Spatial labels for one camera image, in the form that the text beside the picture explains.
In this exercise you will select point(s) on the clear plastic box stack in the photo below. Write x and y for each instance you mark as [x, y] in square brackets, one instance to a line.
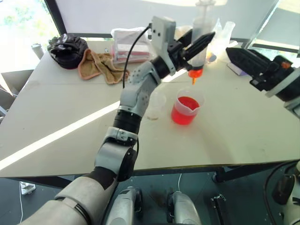
[131, 45]

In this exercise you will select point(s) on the grey tumbler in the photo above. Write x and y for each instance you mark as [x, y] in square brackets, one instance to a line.
[37, 50]

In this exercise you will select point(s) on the tan cloth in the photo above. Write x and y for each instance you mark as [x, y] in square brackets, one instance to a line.
[100, 68]

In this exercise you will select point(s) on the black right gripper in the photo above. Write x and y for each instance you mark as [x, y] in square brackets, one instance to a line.
[273, 70]

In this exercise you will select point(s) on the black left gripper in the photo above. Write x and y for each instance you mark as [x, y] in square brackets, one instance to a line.
[177, 56]

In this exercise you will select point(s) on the black metal clamp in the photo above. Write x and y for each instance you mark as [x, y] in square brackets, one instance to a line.
[219, 206]

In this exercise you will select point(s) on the empty clear plastic cup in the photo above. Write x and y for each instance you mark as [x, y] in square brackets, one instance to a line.
[157, 103]

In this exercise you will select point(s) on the clear cup with red liquid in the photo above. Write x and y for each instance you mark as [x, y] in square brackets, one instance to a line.
[186, 107]

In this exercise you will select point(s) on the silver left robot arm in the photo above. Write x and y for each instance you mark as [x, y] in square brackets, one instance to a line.
[138, 93]

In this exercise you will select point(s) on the white power strip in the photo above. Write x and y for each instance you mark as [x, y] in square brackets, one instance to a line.
[27, 188]

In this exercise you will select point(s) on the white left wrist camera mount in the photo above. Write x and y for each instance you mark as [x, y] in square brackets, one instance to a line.
[161, 31]

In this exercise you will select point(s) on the clear plastic beaker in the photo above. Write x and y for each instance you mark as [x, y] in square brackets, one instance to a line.
[229, 31]

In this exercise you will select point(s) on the large clear syringe orange tip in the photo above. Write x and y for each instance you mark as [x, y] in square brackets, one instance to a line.
[199, 47]

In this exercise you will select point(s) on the black metal table frame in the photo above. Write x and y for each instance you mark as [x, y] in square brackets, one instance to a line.
[225, 174]

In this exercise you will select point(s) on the white purple block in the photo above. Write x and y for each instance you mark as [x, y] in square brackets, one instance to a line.
[234, 68]

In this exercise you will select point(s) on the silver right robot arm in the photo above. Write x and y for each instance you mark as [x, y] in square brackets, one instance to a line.
[291, 95]

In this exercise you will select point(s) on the clear plastic bag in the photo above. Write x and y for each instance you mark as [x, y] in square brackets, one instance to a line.
[216, 35]

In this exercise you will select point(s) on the black bag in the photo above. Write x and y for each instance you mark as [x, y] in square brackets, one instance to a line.
[66, 51]

